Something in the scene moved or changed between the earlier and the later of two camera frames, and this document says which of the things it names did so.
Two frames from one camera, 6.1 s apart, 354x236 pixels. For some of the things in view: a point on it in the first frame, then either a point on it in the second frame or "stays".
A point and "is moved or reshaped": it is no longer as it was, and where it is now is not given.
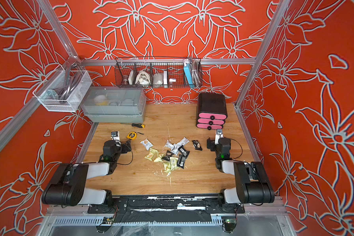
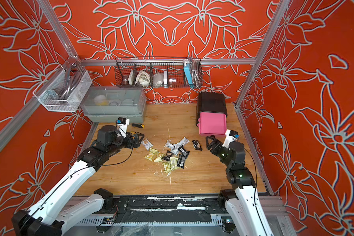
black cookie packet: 167,156 stays
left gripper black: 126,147 → 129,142
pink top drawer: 212,116 is moved or reshaped
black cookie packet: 182,149 stays
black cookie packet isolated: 196,144 stays
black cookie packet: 181,161 stays
